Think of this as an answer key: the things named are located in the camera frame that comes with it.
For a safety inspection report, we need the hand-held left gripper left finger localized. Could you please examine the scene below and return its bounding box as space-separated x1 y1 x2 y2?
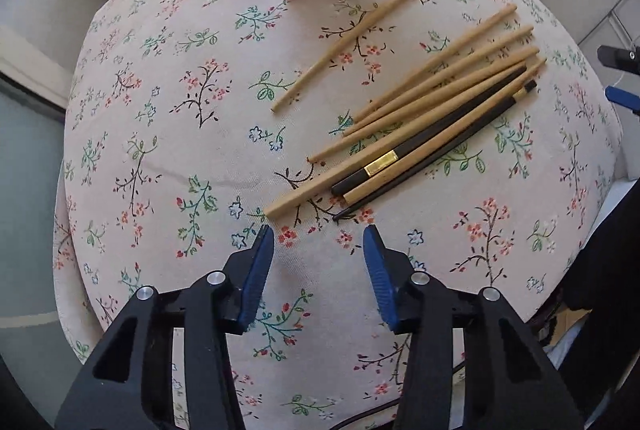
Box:
54 224 276 430

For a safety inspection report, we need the thin black chopstick tan band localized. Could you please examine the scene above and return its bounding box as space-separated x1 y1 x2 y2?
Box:
332 80 539 221

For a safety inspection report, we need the brown cardboard piece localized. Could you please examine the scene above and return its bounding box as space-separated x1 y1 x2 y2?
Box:
537 300 593 351

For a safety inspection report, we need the black cable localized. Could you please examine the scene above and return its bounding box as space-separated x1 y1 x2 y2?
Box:
330 360 471 430

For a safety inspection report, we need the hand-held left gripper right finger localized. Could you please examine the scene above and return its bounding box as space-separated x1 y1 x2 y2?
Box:
363 225 585 430

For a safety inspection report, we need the floral tablecloth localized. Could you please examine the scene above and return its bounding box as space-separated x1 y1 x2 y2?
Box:
52 0 623 430

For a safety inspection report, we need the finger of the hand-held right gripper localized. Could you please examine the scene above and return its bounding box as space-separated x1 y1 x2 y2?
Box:
604 84 640 115
597 44 640 74

